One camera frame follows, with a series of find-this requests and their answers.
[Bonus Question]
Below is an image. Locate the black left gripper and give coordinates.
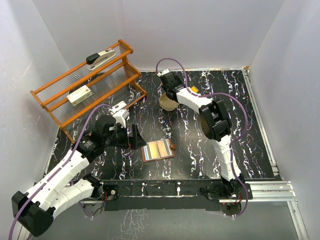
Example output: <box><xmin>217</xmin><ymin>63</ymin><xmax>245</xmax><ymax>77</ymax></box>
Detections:
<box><xmin>103</xmin><ymin>123</ymin><xmax>146</xmax><ymax>150</ymax></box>

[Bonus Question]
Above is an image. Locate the gold card black stripe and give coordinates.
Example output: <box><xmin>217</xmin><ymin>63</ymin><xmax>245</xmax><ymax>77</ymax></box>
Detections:
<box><xmin>144</xmin><ymin>141</ymin><xmax>160</xmax><ymax>161</ymax></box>

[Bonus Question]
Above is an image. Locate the beige oval tray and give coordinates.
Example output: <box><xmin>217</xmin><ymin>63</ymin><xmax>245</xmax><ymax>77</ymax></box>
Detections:
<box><xmin>158</xmin><ymin>93</ymin><xmax>179</xmax><ymax>112</ymax></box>

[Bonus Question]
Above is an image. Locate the beige card grey stripe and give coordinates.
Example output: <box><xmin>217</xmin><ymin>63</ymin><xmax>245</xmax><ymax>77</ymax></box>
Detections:
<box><xmin>157</xmin><ymin>139</ymin><xmax>172</xmax><ymax>158</ymax></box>

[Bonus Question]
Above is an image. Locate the brown leather card holder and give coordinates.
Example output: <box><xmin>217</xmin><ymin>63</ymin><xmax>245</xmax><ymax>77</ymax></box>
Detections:
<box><xmin>141</xmin><ymin>138</ymin><xmax>176</xmax><ymax>163</ymax></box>

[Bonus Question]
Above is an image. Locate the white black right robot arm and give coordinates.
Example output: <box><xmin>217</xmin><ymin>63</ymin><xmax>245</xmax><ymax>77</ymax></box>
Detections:
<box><xmin>157</xmin><ymin>69</ymin><xmax>245</xmax><ymax>199</ymax></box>

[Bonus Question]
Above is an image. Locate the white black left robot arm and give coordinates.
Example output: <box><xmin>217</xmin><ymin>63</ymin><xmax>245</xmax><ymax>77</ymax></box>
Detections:
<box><xmin>8</xmin><ymin>115</ymin><xmax>146</xmax><ymax>239</ymax></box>

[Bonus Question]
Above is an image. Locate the yellow tape measure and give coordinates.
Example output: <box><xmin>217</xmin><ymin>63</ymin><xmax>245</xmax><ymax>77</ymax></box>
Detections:
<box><xmin>190</xmin><ymin>86</ymin><xmax>199</xmax><ymax>93</ymax></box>

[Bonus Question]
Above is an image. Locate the small white stapler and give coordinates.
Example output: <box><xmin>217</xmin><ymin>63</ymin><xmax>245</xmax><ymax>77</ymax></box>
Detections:
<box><xmin>114</xmin><ymin>101</ymin><xmax>127</xmax><ymax>111</ymax></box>

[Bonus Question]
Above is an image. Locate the orange wooden shelf rack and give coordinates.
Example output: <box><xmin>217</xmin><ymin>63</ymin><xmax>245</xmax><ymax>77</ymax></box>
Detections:
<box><xmin>30</xmin><ymin>39</ymin><xmax>147</xmax><ymax>143</ymax></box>

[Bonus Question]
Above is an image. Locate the white red staples box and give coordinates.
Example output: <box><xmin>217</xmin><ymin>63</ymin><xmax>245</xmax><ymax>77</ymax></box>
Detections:
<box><xmin>67</xmin><ymin>85</ymin><xmax>93</xmax><ymax>107</ymax></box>

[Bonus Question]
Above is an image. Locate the black white stapler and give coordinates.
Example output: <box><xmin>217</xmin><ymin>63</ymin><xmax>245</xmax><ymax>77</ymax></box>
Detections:
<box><xmin>86</xmin><ymin>48</ymin><xmax>116</xmax><ymax>71</ymax></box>

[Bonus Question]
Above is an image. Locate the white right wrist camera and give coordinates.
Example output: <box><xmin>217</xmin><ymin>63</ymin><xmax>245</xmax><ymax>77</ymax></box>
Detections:
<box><xmin>156</xmin><ymin>68</ymin><xmax>171</xmax><ymax>77</ymax></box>

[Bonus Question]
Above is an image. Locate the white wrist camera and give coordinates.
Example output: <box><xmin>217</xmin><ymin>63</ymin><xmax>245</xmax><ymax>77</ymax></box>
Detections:
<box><xmin>156</xmin><ymin>68</ymin><xmax>171</xmax><ymax>77</ymax></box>
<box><xmin>109</xmin><ymin>106</ymin><xmax>130</xmax><ymax>128</ymax></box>

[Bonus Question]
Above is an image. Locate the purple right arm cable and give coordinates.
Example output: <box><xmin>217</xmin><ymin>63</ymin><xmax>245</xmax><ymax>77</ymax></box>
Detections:
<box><xmin>155</xmin><ymin>57</ymin><xmax>249</xmax><ymax>218</ymax></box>

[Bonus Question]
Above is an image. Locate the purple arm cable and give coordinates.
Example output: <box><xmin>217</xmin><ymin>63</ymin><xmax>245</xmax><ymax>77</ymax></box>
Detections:
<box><xmin>8</xmin><ymin>103</ymin><xmax>116</xmax><ymax>240</ymax></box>
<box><xmin>155</xmin><ymin>57</ymin><xmax>249</xmax><ymax>218</ymax></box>

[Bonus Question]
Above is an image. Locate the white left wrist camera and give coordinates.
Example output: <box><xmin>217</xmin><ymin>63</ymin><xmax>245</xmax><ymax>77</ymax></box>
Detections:
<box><xmin>109</xmin><ymin>106</ymin><xmax>130</xmax><ymax>128</ymax></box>

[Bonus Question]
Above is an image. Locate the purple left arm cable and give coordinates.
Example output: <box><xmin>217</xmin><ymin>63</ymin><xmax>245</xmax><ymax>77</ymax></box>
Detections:
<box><xmin>8</xmin><ymin>103</ymin><xmax>116</xmax><ymax>240</ymax></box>

